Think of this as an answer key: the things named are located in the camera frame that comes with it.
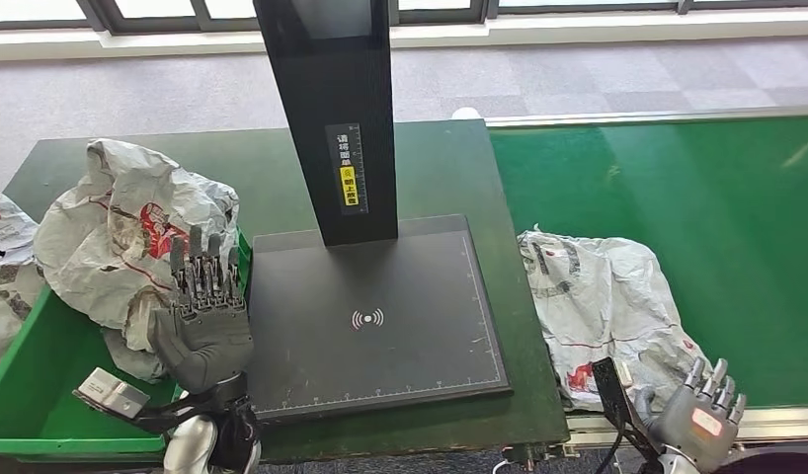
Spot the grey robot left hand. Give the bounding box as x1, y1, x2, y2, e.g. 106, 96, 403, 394
147, 225, 255, 394

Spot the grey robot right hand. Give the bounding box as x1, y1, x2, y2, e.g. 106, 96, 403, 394
632, 356, 749, 459

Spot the white parcel bag red print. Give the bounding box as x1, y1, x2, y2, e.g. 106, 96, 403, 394
34, 138, 242, 355
516, 225, 714, 414

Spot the crumpled printed parcel bag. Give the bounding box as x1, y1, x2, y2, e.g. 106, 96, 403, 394
0, 258, 46, 367
0, 191, 40, 265

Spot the green conveyor belt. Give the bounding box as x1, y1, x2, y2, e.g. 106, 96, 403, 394
489, 116, 808, 414

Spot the black scanner machine column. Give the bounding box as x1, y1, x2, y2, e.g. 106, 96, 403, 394
253, 0, 400, 248

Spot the green plastic crate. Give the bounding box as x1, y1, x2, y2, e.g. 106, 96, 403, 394
0, 232, 254, 459

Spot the dark green table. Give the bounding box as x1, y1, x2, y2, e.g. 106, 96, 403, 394
4, 119, 570, 459

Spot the black and yellow column label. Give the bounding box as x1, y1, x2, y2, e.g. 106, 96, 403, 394
325, 121, 370, 216

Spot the white window sill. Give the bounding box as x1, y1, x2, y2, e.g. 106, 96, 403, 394
0, 9, 808, 65

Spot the wide aluminium conveyor rail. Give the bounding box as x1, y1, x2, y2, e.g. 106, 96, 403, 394
564, 405, 808, 449

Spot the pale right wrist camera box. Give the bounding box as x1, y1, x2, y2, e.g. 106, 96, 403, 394
590, 355, 641, 436

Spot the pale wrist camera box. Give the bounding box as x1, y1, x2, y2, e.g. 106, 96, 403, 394
590, 355, 641, 436
73, 367, 151, 422

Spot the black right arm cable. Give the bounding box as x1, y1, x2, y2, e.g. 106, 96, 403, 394
594, 422, 631, 474

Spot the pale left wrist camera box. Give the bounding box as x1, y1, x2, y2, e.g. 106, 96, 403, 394
73, 367, 151, 422

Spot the black scanner base plate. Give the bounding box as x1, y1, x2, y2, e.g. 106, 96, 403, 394
246, 214, 514, 424

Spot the thin aluminium conveyor rail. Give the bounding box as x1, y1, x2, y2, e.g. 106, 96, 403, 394
483, 106, 808, 129

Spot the dark window frame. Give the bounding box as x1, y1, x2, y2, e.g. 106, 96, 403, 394
0, 0, 808, 38

